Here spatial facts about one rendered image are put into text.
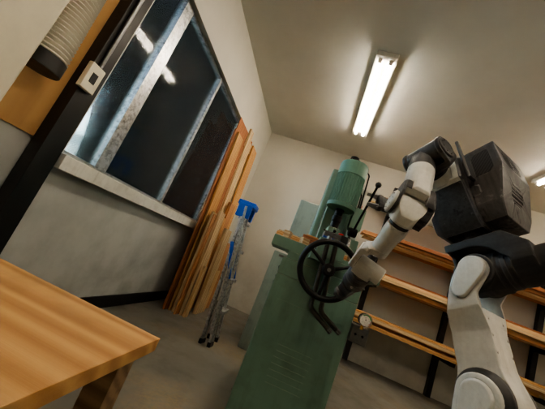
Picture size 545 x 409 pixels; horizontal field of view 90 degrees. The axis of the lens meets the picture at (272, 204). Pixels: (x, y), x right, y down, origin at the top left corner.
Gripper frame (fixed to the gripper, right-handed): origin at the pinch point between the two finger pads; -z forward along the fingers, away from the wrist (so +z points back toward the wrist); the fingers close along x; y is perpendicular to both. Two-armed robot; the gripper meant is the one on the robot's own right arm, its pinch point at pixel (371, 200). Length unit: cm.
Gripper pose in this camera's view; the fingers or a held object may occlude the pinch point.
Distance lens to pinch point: 166.3
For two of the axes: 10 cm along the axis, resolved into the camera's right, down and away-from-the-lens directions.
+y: -2.1, 7.7, 6.1
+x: -3.1, 5.4, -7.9
